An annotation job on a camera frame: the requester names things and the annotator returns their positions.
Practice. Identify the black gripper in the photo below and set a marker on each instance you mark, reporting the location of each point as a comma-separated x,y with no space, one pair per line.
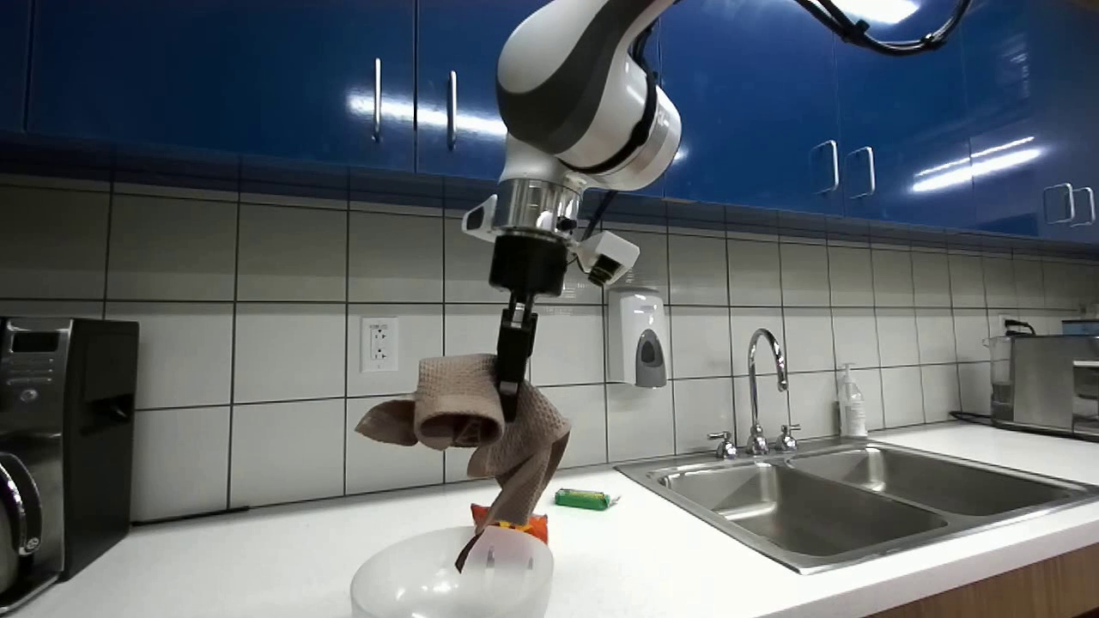
523,265

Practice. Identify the grey brown towel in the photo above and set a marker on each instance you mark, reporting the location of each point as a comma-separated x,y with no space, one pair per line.
514,440

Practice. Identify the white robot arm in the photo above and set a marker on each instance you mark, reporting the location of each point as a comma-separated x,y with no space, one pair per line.
581,110

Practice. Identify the translucent white plastic bowl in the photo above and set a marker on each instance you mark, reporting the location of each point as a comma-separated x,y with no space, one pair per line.
454,575

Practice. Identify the green sponge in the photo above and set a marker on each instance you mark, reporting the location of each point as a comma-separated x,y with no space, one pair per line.
584,498

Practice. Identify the orange snack bag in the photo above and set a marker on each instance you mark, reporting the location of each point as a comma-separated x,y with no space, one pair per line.
533,526

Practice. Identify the white soap bottle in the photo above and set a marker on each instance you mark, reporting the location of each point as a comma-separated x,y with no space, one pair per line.
848,406

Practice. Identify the stainless steel double sink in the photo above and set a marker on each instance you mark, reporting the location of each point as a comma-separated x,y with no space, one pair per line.
857,502

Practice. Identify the black coffee maker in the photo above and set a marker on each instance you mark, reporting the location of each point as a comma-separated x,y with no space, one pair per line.
67,447

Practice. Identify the blue upper cabinets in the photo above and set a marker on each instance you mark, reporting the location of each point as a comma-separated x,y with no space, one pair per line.
971,120

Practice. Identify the silver toaster appliance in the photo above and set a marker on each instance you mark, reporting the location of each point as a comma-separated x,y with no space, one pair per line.
1053,382

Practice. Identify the wooden lower cabinet drawers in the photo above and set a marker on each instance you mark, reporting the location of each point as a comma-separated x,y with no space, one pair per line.
1053,588

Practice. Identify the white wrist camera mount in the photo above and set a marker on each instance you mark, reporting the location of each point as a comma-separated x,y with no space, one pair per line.
598,256

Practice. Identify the white wall soap dispenser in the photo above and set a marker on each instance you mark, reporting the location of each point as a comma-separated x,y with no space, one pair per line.
637,341

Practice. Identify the white wall power outlet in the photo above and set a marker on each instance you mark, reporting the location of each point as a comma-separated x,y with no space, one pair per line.
379,343

